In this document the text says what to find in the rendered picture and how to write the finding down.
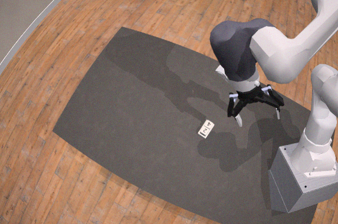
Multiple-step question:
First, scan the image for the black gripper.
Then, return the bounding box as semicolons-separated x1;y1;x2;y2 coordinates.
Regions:
227;84;284;127

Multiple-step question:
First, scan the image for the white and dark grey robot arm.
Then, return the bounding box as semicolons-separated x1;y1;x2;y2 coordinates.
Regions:
209;0;338;179

